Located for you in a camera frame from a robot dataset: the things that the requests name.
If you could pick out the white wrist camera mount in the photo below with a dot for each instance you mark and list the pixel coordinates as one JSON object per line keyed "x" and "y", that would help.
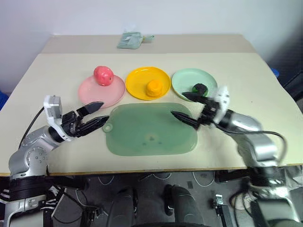
{"x": 222, "y": 98}
{"x": 53, "y": 106}

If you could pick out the dark rounded shape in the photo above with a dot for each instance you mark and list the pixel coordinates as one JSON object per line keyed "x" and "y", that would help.
{"x": 184, "y": 205}
{"x": 122, "y": 208}

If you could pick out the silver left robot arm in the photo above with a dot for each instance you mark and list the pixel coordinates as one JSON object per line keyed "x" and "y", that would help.
{"x": 35, "y": 146}

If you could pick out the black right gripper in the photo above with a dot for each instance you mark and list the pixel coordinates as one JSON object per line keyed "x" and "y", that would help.
{"x": 209, "y": 112}

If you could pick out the blue container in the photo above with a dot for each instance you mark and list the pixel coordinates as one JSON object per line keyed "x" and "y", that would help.
{"x": 275, "y": 72}

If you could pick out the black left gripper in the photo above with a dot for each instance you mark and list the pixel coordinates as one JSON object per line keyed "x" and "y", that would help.
{"x": 72, "y": 124}

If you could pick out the pink plate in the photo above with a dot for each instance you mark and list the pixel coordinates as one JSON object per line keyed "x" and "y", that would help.
{"x": 94, "y": 94}

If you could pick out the green silicone mat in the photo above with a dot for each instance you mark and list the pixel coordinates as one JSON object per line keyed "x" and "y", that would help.
{"x": 151, "y": 130}

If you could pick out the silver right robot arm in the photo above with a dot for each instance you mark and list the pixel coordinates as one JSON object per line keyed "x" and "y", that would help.
{"x": 255, "y": 142}

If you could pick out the light green plate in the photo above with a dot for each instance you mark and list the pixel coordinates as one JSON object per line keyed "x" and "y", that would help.
{"x": 189, "y": 78}

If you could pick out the silver caster bracket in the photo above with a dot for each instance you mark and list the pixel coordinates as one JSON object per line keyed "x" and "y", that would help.
{"x": 218, "y": 201}

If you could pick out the red toy apple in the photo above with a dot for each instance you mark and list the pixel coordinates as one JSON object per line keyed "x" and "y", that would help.
{"x": 103, "y": 75}

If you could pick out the green plastic packet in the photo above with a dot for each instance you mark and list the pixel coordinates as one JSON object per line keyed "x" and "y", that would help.
{"x": 129, "y": 41}

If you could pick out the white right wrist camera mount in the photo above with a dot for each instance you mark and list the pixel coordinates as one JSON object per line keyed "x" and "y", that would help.
{"x": 222, "y": 98}

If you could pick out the blue crate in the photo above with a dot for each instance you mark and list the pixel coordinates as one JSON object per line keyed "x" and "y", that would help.
{"x": 3, "y": 100}

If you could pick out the dark green toy vegetable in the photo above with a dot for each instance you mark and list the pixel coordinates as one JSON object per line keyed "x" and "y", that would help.
{"x": 200, "y": 88}

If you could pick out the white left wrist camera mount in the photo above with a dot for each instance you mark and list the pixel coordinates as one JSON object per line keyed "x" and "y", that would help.
{"x": 53, "y": 106}

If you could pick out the yellow plate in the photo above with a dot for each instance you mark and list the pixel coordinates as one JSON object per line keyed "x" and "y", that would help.
{"x": 139, "y": 80}

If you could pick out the orange toy fruit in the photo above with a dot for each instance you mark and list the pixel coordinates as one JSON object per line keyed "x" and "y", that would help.
{"x": 154, "y": 88}

